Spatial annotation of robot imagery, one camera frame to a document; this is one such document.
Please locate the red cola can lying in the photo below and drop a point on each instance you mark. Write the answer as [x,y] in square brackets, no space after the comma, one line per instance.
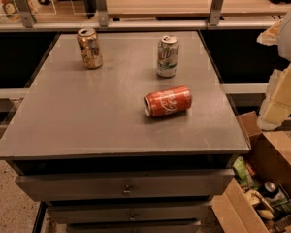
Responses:
[168,101]

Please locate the white green soda can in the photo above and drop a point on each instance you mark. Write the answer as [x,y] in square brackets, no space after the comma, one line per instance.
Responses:
[167,56]

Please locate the dark can in box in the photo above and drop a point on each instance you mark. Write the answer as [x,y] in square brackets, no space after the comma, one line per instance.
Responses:
[269,189]

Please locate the middle grey drawer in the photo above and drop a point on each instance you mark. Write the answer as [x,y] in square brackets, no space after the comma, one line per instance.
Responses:
[133,212]

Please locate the metal rail bracket left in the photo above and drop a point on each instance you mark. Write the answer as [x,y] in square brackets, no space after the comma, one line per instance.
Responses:
[27,19]

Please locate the metal rail bracket middle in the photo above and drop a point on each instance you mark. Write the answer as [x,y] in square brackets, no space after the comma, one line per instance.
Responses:
[103,16]

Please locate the cardboard box with trash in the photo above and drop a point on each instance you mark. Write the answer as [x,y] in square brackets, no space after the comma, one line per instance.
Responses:
[271,157]

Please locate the metal rail bracket right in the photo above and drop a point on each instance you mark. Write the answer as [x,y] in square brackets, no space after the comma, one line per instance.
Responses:
[215,12]

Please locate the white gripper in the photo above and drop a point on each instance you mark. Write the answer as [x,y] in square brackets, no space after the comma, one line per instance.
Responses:
[276,106]

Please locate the green snack wrapper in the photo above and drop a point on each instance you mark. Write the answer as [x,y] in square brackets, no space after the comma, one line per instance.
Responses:
[242,174]

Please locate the metal rail bracket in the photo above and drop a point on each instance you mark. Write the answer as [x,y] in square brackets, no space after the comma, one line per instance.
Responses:
[103,16]
[215,12]
[27,19]

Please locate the grey drawer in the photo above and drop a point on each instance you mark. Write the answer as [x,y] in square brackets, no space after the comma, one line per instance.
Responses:
[147,184]
[180,226]
[133,212]

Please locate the orange soda can upright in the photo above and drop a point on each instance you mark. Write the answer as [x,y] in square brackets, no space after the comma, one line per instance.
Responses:
[90,48]

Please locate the grey drawer cabinet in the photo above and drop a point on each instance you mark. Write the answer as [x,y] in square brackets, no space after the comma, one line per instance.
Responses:
[76,121]

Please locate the top grey drawer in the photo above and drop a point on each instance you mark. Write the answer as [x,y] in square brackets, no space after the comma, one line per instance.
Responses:
[147,184]

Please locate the bottom grey drawer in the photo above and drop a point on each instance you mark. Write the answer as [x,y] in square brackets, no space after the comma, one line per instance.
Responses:
[180,226]

